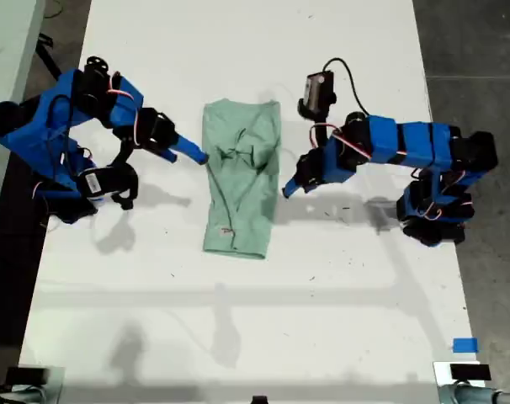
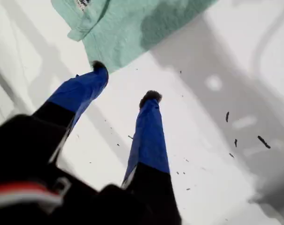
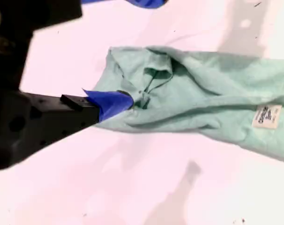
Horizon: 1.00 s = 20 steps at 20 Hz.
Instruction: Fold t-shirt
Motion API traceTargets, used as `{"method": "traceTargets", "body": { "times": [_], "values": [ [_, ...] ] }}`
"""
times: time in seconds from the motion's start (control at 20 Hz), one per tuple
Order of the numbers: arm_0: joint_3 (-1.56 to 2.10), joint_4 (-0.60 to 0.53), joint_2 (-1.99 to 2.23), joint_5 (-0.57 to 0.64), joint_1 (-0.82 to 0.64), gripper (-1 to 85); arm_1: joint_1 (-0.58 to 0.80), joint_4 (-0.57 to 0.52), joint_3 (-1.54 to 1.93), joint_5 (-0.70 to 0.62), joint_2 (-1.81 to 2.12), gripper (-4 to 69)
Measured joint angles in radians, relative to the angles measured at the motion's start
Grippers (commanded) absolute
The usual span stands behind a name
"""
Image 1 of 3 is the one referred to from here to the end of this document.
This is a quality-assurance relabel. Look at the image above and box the pale green T-shirt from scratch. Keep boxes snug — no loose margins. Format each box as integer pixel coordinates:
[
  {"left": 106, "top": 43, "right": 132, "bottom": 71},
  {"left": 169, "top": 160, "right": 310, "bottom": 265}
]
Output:
[{"left": 201, "top": 98, "right": 282, "bottom": 261}]

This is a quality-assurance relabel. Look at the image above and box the black stand leg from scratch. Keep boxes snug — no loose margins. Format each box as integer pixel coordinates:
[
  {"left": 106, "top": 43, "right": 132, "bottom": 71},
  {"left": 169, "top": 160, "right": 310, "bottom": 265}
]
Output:
[{"left": 35, "top": 33, "right": 63, "bottom": 79}]

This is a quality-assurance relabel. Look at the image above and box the pale green side table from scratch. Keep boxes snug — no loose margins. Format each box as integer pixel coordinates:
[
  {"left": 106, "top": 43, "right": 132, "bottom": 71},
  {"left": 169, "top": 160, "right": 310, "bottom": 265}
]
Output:
[{"left": 0, "top": 0, "right": 46, "bottom": 245}]

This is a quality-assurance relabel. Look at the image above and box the short blue tape strip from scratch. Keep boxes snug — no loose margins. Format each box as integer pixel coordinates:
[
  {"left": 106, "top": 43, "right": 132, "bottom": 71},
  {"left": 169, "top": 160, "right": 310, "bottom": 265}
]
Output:
[{"left": 452, "top": 337, "right": 480, "bottom": 354}]

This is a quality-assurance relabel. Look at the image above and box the small black box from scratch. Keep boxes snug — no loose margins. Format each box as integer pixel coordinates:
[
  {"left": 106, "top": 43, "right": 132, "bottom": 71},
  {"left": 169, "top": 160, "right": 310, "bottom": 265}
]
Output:
[
  {"left": 5, "top": 367, "right": 50, "bottom": 386},
  {"left": 449, "top": 364, "right": 491, "bottom": 382}
]

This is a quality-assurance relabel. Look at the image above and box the pale blue grey object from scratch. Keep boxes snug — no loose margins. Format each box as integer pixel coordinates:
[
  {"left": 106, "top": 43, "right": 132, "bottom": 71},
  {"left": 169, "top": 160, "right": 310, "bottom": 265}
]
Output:
[
  {"left": 438, "top": 381, "right": 510, "bottom": 404},
  {"left": 0, "top": 385, "right": 62, "bottom": 404}
]

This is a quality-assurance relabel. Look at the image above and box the black camera stalk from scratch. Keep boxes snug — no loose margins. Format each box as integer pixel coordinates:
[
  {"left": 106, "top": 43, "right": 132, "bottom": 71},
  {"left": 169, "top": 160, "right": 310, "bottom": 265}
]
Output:
[
  {"left": 311, "top": 120, "right": 330, "bottom": 149},
  {"left": 109, "top": 137, "right": 135, "bottom": 168}
]

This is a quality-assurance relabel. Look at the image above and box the grey black camera box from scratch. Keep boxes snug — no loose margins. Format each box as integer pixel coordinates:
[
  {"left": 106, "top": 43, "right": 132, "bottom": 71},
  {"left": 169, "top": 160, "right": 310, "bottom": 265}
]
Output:
[{"left": 297, "top": 71, "right": 338, "bottom": 123}]

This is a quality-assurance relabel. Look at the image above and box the black camera cable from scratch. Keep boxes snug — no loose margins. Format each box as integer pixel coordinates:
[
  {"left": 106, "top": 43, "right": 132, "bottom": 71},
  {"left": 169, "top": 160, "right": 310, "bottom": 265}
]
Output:
[{"left": 321, "top": 57, "right": 370, "bottom": 117}]

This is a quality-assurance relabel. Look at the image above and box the black camera box white label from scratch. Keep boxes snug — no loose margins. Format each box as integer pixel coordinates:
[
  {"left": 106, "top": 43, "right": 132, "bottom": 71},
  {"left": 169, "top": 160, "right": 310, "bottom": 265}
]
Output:
[{"left": 76, "top": 163, "right": 139, "bottom": 210}]

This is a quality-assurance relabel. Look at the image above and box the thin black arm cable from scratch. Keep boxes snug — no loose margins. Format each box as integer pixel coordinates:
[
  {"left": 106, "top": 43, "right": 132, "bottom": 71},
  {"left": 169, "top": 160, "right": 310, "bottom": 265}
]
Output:
[{"left": 45, "top": 94, "right": 77, "bottom": 169}]

